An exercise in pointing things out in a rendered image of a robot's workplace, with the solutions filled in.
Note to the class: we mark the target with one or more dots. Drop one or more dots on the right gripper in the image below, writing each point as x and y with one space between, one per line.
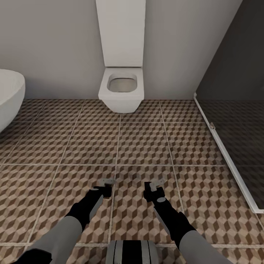
149 194

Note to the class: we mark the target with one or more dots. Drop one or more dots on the shower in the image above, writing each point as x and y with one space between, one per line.
252 204

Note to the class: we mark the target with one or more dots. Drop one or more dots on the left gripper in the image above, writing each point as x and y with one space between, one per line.
107 191

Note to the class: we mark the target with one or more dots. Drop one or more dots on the toilet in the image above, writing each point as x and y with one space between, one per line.
121 24

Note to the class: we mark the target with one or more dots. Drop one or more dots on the bathtub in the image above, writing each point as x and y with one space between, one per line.
12 92

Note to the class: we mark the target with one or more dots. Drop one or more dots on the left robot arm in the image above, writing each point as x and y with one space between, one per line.
56 246

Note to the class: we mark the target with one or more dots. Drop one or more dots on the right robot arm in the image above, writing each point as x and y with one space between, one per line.
195 249

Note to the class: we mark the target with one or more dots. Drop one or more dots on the robot trunk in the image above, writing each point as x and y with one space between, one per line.
132 252

